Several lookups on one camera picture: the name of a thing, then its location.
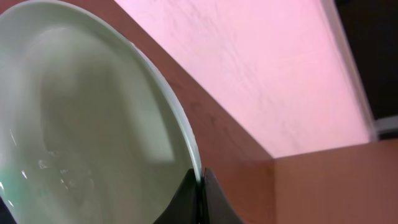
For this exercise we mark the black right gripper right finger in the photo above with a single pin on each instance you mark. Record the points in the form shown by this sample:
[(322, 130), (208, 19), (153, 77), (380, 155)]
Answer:
[(216, 207)]

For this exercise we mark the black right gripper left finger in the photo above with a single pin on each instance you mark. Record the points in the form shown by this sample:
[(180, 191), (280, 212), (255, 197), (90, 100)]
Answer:
[(183, 207)]

